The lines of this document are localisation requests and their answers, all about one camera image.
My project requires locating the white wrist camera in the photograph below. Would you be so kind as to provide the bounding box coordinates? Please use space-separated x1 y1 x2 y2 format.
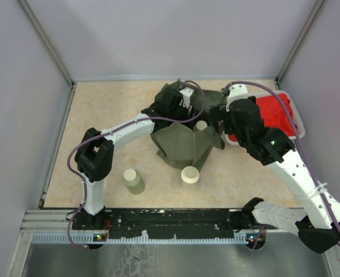
179 87 195 108
222 84 248 112

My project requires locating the cream bottle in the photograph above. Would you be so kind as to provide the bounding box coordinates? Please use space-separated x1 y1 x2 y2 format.
181 166 200 192

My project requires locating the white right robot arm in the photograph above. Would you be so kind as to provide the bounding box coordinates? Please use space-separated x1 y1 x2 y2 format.
209 97 340 253

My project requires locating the green canvas bag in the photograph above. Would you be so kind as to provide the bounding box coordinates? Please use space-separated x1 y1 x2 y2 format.
151 85 225 171

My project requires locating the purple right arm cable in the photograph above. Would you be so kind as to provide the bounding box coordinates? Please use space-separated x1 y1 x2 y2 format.
221 81 340 256

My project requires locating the red cloth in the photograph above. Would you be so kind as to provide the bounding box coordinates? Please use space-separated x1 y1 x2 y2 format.
226 91 300 142

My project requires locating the white plastic basket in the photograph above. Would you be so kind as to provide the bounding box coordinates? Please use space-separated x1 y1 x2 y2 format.
223 89 307 148

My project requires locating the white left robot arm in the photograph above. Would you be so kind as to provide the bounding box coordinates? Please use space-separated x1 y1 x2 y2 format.
74 87 203 229

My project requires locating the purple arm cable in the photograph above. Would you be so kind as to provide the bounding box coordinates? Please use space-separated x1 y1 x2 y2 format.
65 80 207 251
221 81 340 256

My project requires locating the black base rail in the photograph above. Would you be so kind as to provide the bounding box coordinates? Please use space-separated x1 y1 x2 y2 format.
71 207 277 240

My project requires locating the green bottle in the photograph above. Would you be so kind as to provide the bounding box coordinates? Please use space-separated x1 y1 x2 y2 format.
194 120 208 132
123 169 145 195

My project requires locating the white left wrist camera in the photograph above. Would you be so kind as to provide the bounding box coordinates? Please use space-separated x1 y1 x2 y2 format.
179 87 195 108

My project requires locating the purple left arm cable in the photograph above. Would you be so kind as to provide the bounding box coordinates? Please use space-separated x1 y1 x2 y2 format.
65 80 207 251

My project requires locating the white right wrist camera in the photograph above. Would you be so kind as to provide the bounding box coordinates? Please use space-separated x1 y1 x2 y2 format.
222 84 248 112

